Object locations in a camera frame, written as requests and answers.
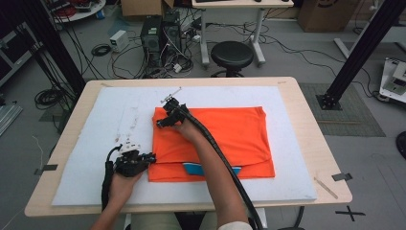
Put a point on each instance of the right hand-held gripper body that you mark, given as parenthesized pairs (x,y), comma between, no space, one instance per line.
(177,111)

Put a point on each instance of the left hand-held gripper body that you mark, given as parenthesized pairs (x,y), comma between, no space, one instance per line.
(130,163)

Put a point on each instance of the orange polo shirt blue collar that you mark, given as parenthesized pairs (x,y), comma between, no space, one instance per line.
(242,137)

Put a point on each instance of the person's right hand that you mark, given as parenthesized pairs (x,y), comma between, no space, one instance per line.
(190,131)

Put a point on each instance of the person's left hand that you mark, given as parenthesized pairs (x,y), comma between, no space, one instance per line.
(123,188)

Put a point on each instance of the white power strip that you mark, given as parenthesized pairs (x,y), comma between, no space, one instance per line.
(177,68)

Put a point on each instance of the person's khaki trousers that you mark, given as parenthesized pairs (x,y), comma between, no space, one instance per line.
(150,222)

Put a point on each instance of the black computer tower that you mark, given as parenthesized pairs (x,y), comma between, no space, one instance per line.
(172,35)
(151,41)

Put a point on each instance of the black round stool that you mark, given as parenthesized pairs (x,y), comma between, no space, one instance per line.
(232,55)

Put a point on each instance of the grey tape strip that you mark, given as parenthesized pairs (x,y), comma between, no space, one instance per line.
(342,176)
(46,168)

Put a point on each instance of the white power supply box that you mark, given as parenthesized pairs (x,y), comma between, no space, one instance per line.
(118,40)

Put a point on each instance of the person's white sleeve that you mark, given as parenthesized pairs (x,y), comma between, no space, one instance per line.
(234,226)

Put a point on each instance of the open cardboard box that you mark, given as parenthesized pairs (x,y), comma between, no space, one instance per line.
(143,7)

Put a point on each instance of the white foam mat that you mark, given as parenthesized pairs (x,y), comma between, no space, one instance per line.
(287,159)

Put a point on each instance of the aluminium rails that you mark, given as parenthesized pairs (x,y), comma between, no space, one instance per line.
(9,119)

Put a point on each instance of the light wooden table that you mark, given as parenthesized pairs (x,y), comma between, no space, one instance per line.
(306,105)

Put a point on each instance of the white round table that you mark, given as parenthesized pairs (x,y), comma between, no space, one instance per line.
(86,14)

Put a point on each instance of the dark metal shelf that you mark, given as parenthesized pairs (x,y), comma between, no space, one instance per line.
(16,57)

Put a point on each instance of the thin wooden stick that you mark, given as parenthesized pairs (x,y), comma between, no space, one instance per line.
(325,188)

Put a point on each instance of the grey floor mat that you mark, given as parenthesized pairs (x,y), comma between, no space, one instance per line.
(344,111)

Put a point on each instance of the closed cardboard box with logo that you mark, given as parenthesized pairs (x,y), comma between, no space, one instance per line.
(328,16)

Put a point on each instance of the white flat device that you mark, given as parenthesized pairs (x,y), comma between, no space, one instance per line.
(394,80)

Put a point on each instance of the black round base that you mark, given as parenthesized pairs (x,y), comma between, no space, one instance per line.
(402,145)

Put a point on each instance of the black metal frame post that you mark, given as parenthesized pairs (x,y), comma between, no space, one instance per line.
(360,51)
(54,44)

